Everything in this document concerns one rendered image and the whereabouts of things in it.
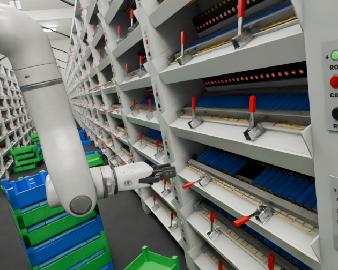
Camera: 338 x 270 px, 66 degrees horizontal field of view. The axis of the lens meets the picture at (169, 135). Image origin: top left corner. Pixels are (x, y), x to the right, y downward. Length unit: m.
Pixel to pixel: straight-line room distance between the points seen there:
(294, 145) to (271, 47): 0.18
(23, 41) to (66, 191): 0.32
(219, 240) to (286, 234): 0.36
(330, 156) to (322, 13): 0.20
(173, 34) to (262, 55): 0.54
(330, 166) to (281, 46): 0.20
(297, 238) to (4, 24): 0.71
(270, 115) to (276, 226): 0.24
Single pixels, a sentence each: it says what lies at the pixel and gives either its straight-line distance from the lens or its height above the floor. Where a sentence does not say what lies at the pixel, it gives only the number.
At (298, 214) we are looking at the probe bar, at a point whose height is 0.52.
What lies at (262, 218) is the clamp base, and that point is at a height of 0.50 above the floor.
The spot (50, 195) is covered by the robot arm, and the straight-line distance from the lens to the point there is 0.68.
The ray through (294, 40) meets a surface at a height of 0.86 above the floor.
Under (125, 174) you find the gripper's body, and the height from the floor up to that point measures 0.62.
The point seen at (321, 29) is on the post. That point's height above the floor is 0.86.
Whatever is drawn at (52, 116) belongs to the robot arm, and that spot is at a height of 0.80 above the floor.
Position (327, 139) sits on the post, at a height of 0.71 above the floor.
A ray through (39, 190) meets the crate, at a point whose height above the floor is 0.52.
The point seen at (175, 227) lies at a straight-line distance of 1.40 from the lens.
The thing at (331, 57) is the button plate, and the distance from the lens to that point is 0.41.
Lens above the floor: 0.83
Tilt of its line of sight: 11 degrees down
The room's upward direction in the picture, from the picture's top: 11 degrees counter-clockwise
